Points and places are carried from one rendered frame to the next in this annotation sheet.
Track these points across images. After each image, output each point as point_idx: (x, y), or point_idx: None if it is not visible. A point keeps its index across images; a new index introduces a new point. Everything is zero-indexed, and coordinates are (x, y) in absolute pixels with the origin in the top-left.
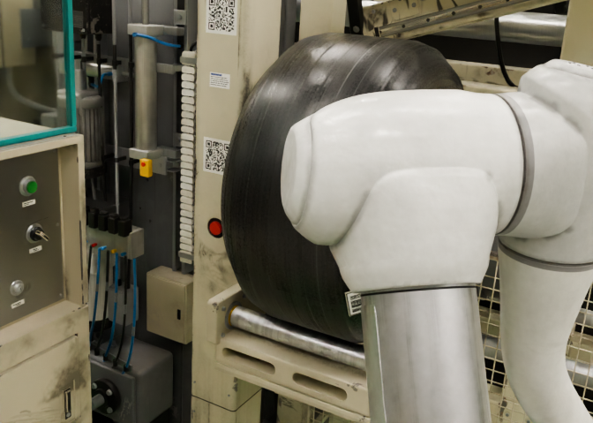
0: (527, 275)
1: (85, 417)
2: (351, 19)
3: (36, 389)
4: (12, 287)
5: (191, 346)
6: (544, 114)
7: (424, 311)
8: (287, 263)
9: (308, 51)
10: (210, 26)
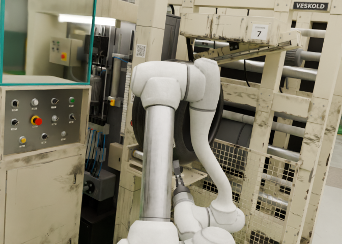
0: (193, 112)
1: (80, 185)
2: (189, 57)
3: (65, 169)
4: (62, 133)
5: None
6: (195, 69)
7: (157, 110)
8: None
9: None
10: (137, 54)
